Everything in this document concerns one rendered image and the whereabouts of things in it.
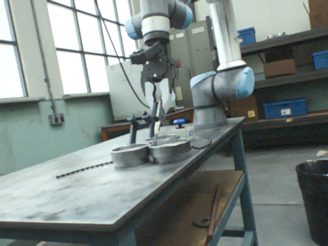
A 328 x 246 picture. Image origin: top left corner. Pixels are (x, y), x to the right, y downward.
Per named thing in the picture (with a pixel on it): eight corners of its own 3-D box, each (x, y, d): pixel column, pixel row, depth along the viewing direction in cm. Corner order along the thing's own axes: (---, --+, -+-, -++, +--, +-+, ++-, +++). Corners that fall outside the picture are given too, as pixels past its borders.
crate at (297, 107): (308, 112, 410) (306, 96, 408) (307, 115, 376) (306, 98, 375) (269, 116, 434) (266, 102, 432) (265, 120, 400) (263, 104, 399)
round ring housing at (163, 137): (176, 146, 91) (173, 133, 91) (186, 150, 81) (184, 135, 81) (143, 152, 89) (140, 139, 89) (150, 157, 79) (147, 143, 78)
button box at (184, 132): (188, 142, 94) (186, 127, 94) (168, 144, 97) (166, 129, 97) (196, 137, 101) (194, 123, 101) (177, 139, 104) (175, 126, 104)
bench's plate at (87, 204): (115, 238, 38) (112, 223, 38) (-117, 225, 63) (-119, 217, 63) (246, 120, 147) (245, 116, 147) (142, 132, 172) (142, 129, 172)
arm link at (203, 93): (201, 104, 137) (197, 75, 136) (228, 101, 129) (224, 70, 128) (188, 107, 127) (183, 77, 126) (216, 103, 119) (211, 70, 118)
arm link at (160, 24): (161, 13, 75) (135, 21, 78) (163, 31, 75) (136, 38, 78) (173, 23, 82) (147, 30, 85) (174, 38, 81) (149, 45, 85)
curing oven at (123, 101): (163, 116, 302) (152, 54, 297) (114, 123, 327) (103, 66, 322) (183, 110, 358) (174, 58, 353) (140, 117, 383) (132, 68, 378)
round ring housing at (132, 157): (108, 170, 72) (105, 154, 71) (117, 161, 82) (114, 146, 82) (150, 163, 71) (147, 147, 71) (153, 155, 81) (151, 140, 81)
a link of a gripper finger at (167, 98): (181, 112, 80) (176, 79, 81) (173, 111, 74) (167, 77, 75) (171, 115, 81) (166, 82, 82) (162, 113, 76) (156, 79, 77)
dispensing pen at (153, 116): (144, 147, 70) (154, 91, 78) (152, 154, 73) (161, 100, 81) (152, 146, 69) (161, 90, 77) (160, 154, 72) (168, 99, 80)
